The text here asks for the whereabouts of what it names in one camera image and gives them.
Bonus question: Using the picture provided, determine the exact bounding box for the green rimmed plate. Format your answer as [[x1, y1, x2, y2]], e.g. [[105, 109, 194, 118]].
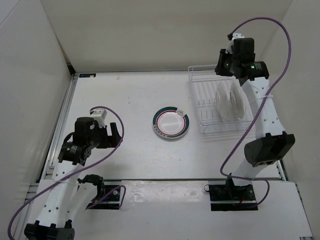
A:
[[152, 106, 190, 140], [215, 82, 231, 122]]

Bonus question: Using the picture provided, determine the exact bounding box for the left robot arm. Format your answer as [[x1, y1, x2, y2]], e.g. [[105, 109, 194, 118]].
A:
[[24, 111, 124, 240]]

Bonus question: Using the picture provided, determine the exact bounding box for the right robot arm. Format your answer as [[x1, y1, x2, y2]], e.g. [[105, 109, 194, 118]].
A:
[[215, 35, 295, 200]]

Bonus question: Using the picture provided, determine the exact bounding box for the blue table sticker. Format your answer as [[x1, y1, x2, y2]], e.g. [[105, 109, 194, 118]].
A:
[[78, 73, 96, 78]]

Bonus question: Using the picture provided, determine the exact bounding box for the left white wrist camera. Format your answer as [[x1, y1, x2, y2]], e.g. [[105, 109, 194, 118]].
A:
[[89, 108, 107, 128]]

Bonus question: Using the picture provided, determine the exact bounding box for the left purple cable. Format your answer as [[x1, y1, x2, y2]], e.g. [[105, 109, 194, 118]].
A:
[[8, 106, 126, 238]]

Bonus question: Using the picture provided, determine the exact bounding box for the purple cable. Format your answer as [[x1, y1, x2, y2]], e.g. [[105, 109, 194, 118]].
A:
[[219, 16, 293, 208], [8, 106, 126, 238]]

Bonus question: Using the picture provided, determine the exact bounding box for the white wire dish rack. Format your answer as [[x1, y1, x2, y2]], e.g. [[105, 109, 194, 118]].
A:
[[187, 65, 253, 135]]

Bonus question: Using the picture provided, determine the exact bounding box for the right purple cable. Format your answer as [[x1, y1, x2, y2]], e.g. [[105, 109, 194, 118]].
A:
[[219, 16, 293, 208]]

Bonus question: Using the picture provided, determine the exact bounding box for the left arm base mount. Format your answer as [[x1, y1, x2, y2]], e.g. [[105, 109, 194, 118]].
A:
[[86, 180, 127, 210]]

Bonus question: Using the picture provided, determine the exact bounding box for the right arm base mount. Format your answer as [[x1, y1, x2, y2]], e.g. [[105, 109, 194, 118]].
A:
[[203, 178, 258, 212]]

